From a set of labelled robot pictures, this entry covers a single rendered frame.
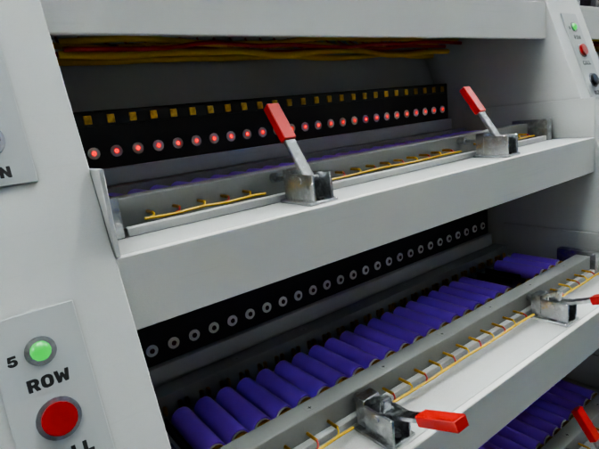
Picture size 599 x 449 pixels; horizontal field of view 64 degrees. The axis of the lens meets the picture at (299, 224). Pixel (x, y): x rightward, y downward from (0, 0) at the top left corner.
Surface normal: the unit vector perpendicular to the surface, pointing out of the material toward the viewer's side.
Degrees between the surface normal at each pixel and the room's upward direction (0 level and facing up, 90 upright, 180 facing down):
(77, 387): 90
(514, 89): 90
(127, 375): 90
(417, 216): 109
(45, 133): 90
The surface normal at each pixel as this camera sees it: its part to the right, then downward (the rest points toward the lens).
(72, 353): 0.52, -0.22
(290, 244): 0.60, 0.11
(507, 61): -0.79, 0.22
